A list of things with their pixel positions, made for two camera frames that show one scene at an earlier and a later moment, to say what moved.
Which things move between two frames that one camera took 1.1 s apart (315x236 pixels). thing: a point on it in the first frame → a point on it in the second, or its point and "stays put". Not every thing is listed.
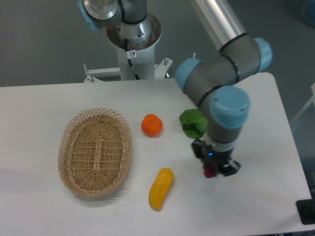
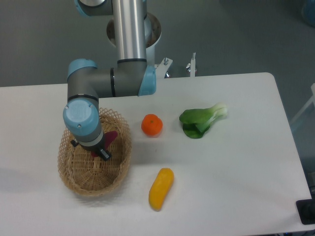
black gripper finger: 231,168 → 105,155
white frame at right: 312,101 stays put
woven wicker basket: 94,152 stays put
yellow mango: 163,183 stays put
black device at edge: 305,208 stays put
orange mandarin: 152,125 stays put
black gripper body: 215,158 → 95,148
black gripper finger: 198,146 → 74,142
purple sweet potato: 209,172 → 109,137
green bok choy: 195,123 stays put
